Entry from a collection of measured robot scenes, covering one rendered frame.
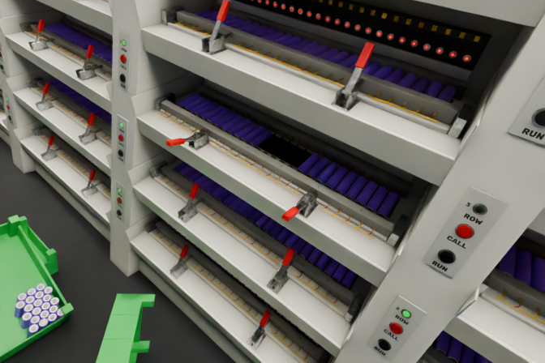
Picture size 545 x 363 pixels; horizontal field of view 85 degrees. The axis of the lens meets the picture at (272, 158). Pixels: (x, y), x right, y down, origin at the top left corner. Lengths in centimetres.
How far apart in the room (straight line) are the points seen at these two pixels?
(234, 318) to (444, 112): 64
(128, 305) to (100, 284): 31
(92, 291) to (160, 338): 25
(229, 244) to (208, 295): 20
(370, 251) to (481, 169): 20
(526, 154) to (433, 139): 9
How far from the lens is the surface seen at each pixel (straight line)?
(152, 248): 94
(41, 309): 96
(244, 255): 68
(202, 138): 63
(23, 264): 107
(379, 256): 51
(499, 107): 40
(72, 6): 94
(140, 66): 73
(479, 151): 41
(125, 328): 75
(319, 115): 45
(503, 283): 56
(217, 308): 83
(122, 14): 75
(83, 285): 109
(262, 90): 50
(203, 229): 72
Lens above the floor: 83
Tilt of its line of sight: 26 degrees down
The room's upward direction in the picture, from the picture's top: 16 degrees clockwise
